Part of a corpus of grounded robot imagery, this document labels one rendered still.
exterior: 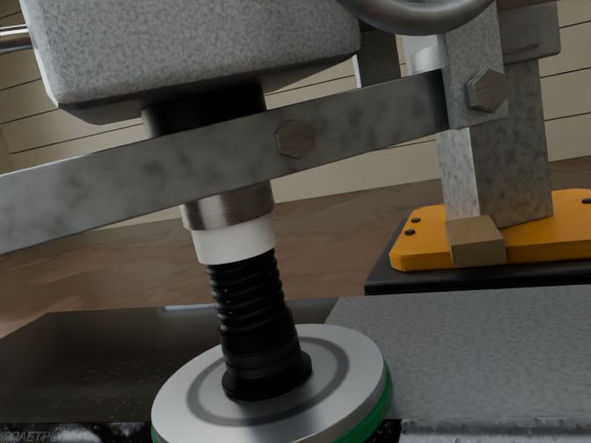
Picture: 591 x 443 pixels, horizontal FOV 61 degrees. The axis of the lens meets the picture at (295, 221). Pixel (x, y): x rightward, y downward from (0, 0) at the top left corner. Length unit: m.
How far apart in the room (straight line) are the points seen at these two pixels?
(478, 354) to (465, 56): 0.30
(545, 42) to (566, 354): 0.85
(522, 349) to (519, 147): 0.78
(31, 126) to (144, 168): 8.87
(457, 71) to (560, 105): 6.34
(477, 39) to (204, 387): 0.37
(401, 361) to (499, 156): 0.78
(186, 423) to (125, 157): 0.22
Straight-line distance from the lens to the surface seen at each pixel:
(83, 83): 0.32
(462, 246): 1.04
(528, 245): 1.16
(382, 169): 6.75
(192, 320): 0.81
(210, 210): 0.39
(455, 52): 0.41
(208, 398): 0.47
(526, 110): 1.29
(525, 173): 1.30
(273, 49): 0.33
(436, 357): 0.56
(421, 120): 0.42
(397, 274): 1.18
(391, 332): 0.62
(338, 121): 0.39
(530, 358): 0.55
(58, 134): 8.88
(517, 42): 1.22
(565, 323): 0.62
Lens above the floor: 1.14
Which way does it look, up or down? 12 degrees down
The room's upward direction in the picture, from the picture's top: 12 degrees counter-clockwise
